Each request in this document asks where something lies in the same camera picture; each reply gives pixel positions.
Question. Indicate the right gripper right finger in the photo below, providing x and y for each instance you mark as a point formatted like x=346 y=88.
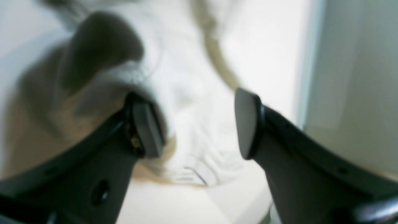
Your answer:
x=309 y=184

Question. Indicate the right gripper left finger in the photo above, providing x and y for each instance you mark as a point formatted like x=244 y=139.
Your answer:
x=86 y=184

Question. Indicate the beige t-shirt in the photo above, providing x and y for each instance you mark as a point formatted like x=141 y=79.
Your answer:
x=162 y=50

